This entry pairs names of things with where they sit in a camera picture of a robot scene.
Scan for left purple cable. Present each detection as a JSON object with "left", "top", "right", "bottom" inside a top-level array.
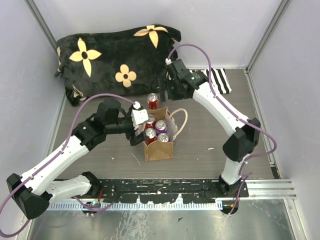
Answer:
[{"left": 0, "top": 93, "right": 137, "bottom": 237}]

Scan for purple cable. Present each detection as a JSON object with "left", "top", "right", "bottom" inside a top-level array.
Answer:
[
  {"left": 0, "top": 93, "right": 137, "bottom": 237},
  {"left": 167, "top": 43, "right": 278, "bottom": 217}
]

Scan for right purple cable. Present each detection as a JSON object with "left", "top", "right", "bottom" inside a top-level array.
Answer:
[{"left": 167, "top": 43, "right": 278, "bottom": 217}]

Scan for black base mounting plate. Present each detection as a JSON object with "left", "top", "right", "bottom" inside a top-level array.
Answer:
[{"left": 71, "top": 178, "right": 251, "bottom": 204}]

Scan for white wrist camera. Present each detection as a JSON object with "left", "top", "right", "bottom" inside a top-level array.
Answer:
[
  {"left": 165, "top": 58, "right": 172, "bottom": 66},
  {"left": 130, "top": 101, "right": 149, "bottom": 130}
]

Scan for white slotted cable duct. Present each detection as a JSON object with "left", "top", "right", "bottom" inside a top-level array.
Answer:
[{"left": 48, "top": 200, "right": 223, "bottom": 211}]

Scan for black white striped cloth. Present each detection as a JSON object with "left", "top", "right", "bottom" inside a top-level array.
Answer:
[{"left": 199, "top": 67, "right": 232, "bottom": 95}]

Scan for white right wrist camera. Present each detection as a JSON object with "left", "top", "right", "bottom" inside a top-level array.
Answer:
[{"left": 165, "top": 58, "right": 172, "bottom": 66}]

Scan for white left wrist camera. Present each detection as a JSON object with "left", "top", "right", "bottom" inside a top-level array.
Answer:
[{"left": 130, "top": 101, "right": 149, "bottom": 130}]

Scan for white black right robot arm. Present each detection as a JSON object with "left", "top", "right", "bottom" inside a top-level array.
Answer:
[{"left": 159, "top": 59, "right": 261, "bottom": 197}]

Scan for black floral plush blanket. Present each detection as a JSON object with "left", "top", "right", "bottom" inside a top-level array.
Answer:
[{"left": 55, "top": 24, "right": 182, "bottom": 107}]

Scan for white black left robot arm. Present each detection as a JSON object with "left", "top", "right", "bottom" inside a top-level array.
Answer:
[{"left": 6, "top": 98, "right": 149, "bottom": 220}]

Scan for burlap watermelon canvas bag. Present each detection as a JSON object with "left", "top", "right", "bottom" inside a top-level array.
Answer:
[{"left": 143, "top": 107, "right": 189, "bottom": 162}]

